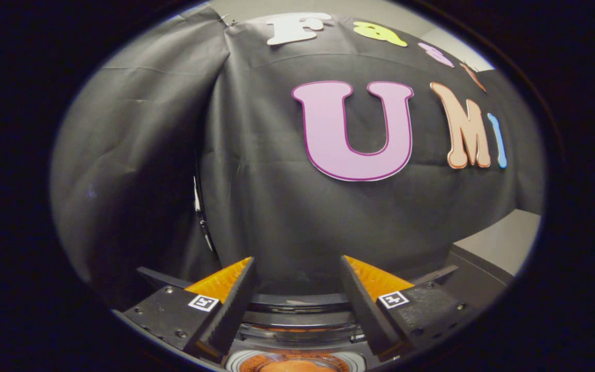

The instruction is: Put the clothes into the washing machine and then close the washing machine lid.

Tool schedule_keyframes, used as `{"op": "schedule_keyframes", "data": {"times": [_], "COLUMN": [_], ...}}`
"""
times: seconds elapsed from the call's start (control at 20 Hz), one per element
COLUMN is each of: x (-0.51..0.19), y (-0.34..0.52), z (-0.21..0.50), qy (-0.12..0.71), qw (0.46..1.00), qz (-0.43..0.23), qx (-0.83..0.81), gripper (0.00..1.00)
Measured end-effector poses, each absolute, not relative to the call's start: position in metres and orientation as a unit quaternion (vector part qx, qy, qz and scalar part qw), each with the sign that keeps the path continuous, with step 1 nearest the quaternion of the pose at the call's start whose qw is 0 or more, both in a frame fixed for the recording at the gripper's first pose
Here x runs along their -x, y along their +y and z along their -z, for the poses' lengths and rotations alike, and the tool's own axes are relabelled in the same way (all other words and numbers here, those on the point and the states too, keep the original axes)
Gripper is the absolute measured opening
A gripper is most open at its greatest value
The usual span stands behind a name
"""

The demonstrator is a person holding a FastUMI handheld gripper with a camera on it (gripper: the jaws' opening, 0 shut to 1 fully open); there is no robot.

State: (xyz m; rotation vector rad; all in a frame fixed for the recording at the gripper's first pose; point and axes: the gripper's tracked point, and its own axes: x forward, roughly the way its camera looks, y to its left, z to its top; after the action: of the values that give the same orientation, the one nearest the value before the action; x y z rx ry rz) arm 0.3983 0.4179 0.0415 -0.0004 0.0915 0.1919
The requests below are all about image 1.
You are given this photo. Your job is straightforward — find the orange clothes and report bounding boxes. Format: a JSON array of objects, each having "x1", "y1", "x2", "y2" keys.
[{"x1": 241, "y1": 352, "x2": 351, "y2": 372}]

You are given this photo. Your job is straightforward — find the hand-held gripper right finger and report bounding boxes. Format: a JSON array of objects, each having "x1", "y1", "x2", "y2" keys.
[{"x1": 340, "y1": 255, "x2": 476, "y2": 362}]

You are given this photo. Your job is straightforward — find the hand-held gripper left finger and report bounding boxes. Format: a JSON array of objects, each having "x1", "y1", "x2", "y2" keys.
[{"x1": 113, "y1": 257, "x2": 257, "y2": 362}]

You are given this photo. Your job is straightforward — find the black backdrop cloth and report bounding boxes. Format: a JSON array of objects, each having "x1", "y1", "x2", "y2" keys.
[{"x1": 50, "y1": 4, "x2": 545, "y2": 311}]

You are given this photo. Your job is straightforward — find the white cabinet with dark top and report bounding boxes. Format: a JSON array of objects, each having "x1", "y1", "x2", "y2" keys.
[{"x1": 442, "y1": 209, "x2": 542, "y2": 311}]

